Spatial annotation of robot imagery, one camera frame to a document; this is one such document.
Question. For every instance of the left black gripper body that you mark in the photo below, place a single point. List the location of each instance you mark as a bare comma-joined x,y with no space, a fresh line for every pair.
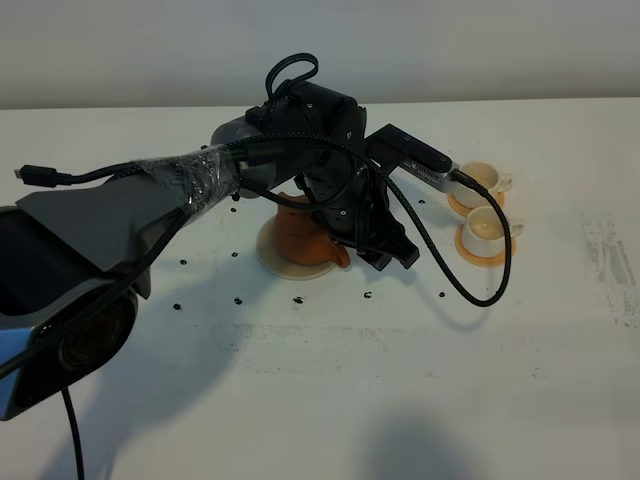
361,203

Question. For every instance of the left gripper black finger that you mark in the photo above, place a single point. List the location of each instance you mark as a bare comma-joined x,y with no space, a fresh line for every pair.
385,245

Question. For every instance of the brown clay teapot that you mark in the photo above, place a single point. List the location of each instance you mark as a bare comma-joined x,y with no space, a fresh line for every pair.
299,239

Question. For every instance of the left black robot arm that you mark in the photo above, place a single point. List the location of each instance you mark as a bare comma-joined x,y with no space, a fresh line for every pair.
76,255

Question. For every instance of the beige round teapot coaster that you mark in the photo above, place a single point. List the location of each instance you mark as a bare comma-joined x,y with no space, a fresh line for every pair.
278,265

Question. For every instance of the near white teacup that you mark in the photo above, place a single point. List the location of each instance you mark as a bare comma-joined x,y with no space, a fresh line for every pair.
483,234

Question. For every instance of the white teacup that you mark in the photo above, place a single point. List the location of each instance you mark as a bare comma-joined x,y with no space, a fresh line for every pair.
483,234
489,177

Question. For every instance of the near orange cup coaster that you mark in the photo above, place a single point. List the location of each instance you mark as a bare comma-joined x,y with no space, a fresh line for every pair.
485,262

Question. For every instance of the far white teacup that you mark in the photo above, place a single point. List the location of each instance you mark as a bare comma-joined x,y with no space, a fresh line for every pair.
489,177

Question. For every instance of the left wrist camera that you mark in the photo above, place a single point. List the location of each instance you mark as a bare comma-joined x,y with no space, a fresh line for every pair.
391,148

